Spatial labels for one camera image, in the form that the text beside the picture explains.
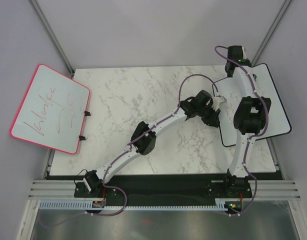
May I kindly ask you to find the black framed whiteboard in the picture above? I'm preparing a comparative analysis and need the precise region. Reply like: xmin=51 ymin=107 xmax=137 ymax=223
xmin=215 ymin=63 xmax=292 ymax=147

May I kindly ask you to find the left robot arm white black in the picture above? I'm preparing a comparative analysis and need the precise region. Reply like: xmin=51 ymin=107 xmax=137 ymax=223
xmin=83 ymin=90 xmax=227 ymax=197

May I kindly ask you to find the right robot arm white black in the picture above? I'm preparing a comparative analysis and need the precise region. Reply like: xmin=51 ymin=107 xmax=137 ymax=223
xmin=222 ymin=45 xmax=271 ymax=198

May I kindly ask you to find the pink framed whiteboard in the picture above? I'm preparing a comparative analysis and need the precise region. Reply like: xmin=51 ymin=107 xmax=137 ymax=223
xmin=9 ymin=64 xmax=91 ymax=155

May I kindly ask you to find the lower black clip pink board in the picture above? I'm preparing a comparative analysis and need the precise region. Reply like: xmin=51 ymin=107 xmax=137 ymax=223
xmin=79 ymin=135 xmax=86 ymax=141

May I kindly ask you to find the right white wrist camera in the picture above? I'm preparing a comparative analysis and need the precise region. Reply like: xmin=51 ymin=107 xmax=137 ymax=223
xmin=241 ymin=46 xmax=248 ymax=60

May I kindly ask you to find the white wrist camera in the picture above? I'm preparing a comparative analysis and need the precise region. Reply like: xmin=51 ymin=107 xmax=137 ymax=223
xmin=241 ymin=46 xmax=248 ymax=60
xmin=212 ymin=96 xmax=227 ymax=111

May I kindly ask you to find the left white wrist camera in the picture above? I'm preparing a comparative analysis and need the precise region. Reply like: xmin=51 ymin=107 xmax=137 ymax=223
xmin=212 ymin=96 xmax=227 ymax=111

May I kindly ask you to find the right aluminium corner post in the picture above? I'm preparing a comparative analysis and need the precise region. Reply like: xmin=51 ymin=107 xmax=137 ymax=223
xmin=251 ymin=0 xmax=293 ymax=66

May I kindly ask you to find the aluminium corner post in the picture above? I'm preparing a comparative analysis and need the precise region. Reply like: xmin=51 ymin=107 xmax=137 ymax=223
xmin=27 ymin=0 xmax=75 ymax=77
xmin=251 ymin=0 xmax=293 ymax=66

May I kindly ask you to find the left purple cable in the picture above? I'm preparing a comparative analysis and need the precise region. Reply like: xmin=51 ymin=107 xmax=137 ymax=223
xmin=38 ymin=74 xmax=221 ymax=228

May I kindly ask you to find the purple cable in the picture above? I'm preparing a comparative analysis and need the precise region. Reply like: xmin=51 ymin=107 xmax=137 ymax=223
xmin=38 ymin=74 xmax=221 ymax=228
xmin=214 ymin=45 xmax=270 ymax=217

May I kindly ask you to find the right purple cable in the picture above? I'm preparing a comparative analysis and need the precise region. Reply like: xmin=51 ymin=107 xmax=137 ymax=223
xmin=214 ymin=45 xmax=270 ymax=217

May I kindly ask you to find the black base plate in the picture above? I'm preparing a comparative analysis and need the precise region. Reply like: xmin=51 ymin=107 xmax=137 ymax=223
xmin=73 ymin=171 xmax=254 ymax=216

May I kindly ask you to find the white slotted cable duct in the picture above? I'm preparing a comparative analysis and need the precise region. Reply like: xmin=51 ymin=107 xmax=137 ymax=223
xmin=38 ymin=199 xmax=243 ymax=212

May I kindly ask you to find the aluminium rail frame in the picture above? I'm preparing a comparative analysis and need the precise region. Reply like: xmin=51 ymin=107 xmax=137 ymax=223
xmin=28 ymin=180 xmax=301 ymax=201

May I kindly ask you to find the left aluminium corner post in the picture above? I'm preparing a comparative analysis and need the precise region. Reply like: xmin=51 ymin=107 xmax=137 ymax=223
xmin=27 ymin=0 xmax=75 ymax=77

